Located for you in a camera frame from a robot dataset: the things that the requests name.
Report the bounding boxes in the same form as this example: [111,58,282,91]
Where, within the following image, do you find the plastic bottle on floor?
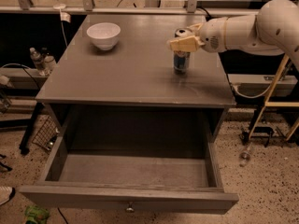
[239,143,252,167]

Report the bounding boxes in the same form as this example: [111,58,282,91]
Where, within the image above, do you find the grey wooden drawer cabinet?
[36,14,235,136]

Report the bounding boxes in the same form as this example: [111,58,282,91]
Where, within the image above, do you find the open grey top drawer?
[19,105,240,216]

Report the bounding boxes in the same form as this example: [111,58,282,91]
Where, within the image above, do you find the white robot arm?
[167,0,299,66]

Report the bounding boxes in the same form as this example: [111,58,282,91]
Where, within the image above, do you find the wire mesh basket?
[32,117,59,151]

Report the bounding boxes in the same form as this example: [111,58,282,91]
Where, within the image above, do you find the silver blue redbull can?
[173,28,192,75]

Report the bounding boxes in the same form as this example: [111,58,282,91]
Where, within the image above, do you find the white cable with tag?
[47,0,72,49]

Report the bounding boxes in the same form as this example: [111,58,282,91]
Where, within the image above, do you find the green snack bag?
[25,205,50,224]

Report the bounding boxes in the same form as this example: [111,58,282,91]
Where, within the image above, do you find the dark capped bottle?
[41,48,57,73]

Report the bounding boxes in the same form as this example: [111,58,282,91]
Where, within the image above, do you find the white ceramic bowl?
[87,22,121,50]

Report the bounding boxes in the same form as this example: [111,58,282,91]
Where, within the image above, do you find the clear plastic water bottle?
[30,48,47,77]

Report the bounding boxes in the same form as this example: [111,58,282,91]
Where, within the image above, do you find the metal drawer knob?
[125,202,135,213]

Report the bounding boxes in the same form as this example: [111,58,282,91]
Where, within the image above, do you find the white shoe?
[0,186,15,205]

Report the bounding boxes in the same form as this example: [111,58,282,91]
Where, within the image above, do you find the yellow wooden frame stand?
[247,53,299,143]

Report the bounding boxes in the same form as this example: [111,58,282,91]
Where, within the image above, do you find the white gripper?
[167,17,228,52]

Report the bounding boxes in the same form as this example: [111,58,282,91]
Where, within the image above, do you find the black table leg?
[19,103,44,155]

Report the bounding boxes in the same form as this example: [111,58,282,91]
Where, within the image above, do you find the metal railing frame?
[0,0,299,20]

